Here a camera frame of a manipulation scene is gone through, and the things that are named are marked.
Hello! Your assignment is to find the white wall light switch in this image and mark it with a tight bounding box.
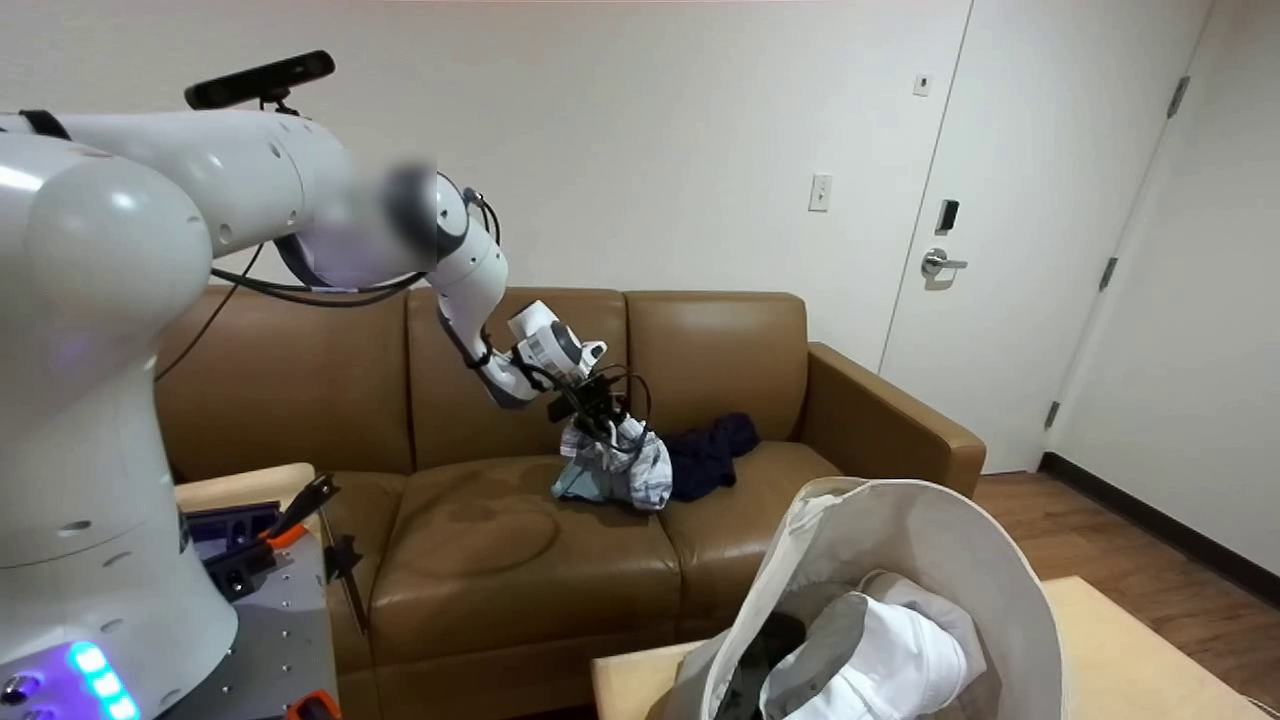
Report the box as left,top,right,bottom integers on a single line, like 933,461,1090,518
808,173,831,212

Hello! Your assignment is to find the white door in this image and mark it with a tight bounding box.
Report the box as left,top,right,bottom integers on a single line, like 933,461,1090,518
881,0,1213,473

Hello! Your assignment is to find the white laundry bag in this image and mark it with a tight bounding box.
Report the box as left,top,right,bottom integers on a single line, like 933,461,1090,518
661,476,1070,720

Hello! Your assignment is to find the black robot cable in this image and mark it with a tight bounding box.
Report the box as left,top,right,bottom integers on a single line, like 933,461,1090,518
152,185,513,394

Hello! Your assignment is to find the white plaid cloth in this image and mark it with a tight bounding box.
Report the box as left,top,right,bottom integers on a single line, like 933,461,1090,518
552,418,674,511

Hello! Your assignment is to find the dark navy cloth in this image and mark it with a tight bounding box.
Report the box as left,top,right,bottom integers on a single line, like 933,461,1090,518
668,414,762,505

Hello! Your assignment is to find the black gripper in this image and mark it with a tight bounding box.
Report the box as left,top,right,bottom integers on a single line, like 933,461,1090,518
547,375,627,433

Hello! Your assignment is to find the silver door handle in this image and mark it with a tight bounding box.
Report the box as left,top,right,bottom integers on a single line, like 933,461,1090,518
922,247,965,284

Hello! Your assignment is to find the black camera on mount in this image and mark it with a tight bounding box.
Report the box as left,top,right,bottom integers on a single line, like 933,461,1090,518
184,50,338,108

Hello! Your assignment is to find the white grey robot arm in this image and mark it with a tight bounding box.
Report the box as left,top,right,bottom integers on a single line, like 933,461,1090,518
0,112,606,720

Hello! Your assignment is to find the brown leather sofa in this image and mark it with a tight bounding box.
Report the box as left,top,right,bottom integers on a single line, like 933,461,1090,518
157,287,983,720

